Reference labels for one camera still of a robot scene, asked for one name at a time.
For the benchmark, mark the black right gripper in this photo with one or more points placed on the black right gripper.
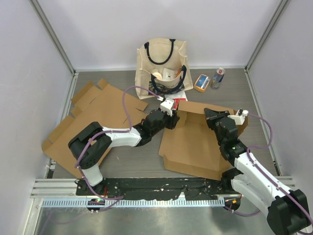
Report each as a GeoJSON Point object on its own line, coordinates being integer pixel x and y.
{"type": "Point", "coordinates": [212, 116]}

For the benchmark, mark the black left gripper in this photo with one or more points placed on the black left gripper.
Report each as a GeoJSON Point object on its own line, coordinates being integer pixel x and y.
{"type": "Point", "coordinates": [172, 120]}

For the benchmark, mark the brown cardboard box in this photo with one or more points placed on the brown cardboard box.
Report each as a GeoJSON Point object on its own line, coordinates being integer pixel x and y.
{"type": "Point", "coordinates": [191, 147]}

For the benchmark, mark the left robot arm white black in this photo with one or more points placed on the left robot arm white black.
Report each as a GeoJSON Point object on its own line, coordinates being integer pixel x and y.
{"type": "Point", "coordinates": [92, 142]}

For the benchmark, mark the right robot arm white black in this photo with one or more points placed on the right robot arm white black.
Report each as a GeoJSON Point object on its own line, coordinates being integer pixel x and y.
{"type": "Point", "coordinates": [286, 210]}

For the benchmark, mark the white box in bag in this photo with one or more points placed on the white box in bag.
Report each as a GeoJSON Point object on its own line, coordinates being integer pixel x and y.
{"type": "Point", "coordinates": [168, 74]}

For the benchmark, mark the white red packet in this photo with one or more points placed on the white red packet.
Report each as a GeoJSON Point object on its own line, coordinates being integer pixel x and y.
{"type": "Point", "coordinates": [177, 97]}

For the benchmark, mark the silver blue drink can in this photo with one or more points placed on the silver blue drink can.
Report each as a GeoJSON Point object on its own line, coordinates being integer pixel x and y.
{"type": "Point", "coordinates": [217, 78]}

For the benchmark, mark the tape roll in bag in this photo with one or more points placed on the tape roll in bag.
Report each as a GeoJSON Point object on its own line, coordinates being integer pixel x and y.
{"type": "Point", "coordinates": [156, 74]}

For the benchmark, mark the beige canvas tote bag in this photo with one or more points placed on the beige canvas tote bag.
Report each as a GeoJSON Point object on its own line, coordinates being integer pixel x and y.
{"type": "Point", "coordinates": [160, 53]}

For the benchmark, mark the flat spare cardboard blank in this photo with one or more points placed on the flat spare cardboard blank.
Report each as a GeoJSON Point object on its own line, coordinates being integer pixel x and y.
{"type": "Point", "coordinates": [101, 103]}

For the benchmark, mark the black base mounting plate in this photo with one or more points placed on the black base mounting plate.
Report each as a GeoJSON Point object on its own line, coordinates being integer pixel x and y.
{"type": "Point", "coordinates": [161, 189]}

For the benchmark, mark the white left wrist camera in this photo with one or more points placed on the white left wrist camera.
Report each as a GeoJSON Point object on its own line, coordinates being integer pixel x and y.
{"type": "Point", "coordinates": [166, 105]}

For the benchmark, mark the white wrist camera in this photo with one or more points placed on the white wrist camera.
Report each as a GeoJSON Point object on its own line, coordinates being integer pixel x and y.
{"type": "Point", "coordinates": [166, 105]}
{"type": "Point", "coordinates": [239, 117]}

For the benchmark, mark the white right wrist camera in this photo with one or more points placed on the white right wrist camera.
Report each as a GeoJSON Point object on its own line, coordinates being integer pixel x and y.
{"type": "Point", "coordinates": [239, 117]}

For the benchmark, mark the white slotted cable duct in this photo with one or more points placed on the white slotted cable duct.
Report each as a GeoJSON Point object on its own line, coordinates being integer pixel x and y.
{"type": "Point", "coordinates": [94, 203]}

